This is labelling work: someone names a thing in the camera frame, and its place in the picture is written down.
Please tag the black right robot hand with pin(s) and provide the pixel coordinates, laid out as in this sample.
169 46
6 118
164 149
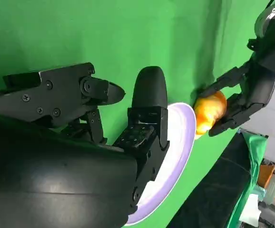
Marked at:
56 178

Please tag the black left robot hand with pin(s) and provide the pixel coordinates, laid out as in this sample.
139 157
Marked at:
258 90

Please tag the orange and white bread roll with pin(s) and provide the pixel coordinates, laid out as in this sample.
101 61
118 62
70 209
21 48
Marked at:
209 111

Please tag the green cloth on background table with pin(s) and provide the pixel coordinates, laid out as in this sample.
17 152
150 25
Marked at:
252 154

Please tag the orange box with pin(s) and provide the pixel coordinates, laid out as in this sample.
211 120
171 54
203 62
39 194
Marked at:
266 175

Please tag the lilac plate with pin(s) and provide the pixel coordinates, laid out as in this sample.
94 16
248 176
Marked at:
178 133

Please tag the clear plastic jar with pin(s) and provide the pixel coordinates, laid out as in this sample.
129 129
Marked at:
274 192

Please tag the black backdrop curtain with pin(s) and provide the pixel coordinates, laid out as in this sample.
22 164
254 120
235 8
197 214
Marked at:
211 190

